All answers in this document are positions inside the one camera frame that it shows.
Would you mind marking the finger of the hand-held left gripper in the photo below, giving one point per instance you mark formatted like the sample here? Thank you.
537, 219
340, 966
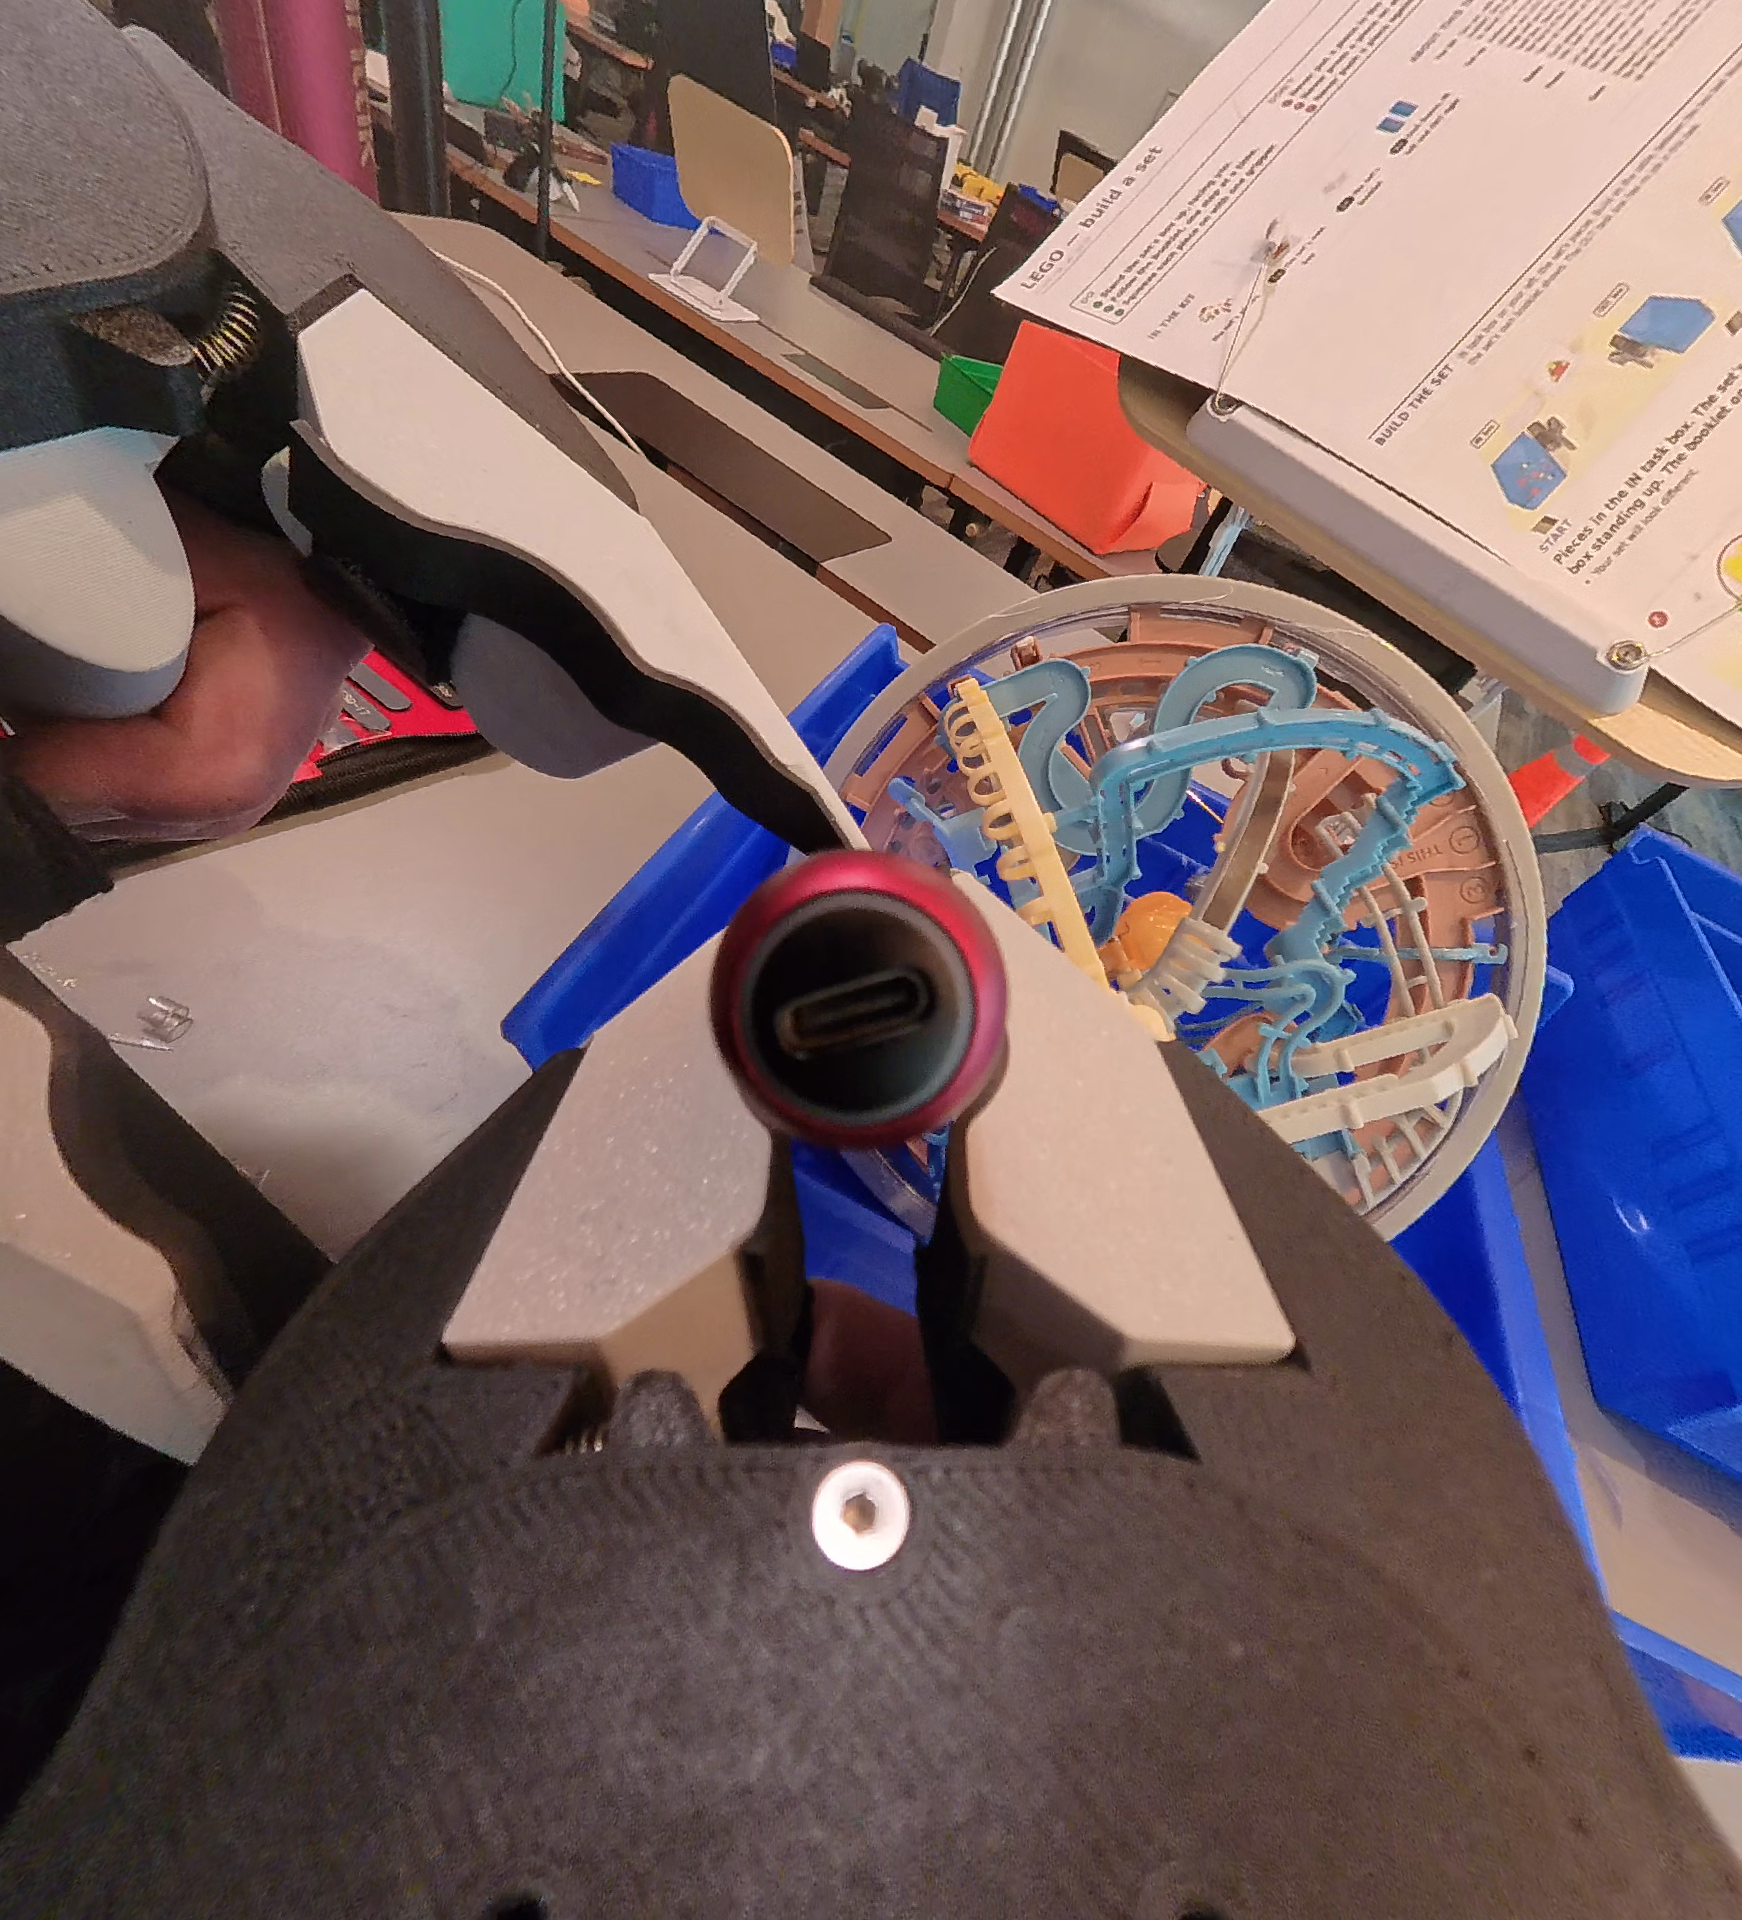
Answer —
513, 451
0, 1171

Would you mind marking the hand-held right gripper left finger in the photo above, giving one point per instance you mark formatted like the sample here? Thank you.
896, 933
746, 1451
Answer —
587, 1200

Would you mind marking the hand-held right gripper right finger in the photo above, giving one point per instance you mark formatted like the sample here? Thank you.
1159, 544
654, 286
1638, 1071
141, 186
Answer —
1125, 1200

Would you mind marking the blue plastic bin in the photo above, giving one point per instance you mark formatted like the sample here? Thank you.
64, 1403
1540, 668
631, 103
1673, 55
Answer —
1635, 1200
662, 902

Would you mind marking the red electric screwdriver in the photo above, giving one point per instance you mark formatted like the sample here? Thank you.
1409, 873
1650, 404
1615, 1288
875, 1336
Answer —
863, 1021

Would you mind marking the clear ball maze puzzle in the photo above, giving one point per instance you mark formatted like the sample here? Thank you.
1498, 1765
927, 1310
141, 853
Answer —
1334, 902

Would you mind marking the person's right hand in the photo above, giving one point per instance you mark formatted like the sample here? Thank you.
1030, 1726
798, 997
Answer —
871, 1351

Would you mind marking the person's left hand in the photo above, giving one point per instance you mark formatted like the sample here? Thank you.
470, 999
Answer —
210, 708

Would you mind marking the black square pad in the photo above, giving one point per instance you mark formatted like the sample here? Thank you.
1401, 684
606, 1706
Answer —
721, 466

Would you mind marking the small clear plastic piece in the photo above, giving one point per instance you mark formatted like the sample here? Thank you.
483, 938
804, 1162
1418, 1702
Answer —
157, 1023

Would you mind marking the white tablet stand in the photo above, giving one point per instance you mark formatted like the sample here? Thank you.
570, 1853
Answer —
721, 300

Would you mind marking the pink drink can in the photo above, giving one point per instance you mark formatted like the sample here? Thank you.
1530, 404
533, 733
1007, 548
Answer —
316, 77

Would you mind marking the small blue bin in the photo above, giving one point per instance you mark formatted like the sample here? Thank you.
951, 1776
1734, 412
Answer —
645, 179

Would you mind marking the black metal pole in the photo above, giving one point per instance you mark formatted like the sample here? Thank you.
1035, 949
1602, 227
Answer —
418, 105

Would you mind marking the green storage bin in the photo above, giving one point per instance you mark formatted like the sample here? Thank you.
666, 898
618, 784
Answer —
503, 55

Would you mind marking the black office chair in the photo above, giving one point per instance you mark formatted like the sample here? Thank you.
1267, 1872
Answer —
886, 197

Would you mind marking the green plastic bin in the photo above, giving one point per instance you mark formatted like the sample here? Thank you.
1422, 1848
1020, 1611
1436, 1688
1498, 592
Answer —
962, 394

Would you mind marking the red plastic bin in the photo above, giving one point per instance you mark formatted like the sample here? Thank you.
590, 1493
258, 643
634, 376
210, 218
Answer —
1067, 435

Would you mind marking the orange traffic cone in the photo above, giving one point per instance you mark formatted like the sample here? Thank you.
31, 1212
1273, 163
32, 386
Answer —
1554, 782

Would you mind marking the white document stand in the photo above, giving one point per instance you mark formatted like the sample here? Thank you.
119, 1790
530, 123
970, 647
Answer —
1409, 553

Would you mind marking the instruction sheet board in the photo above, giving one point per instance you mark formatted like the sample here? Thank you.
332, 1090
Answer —
1486, 225

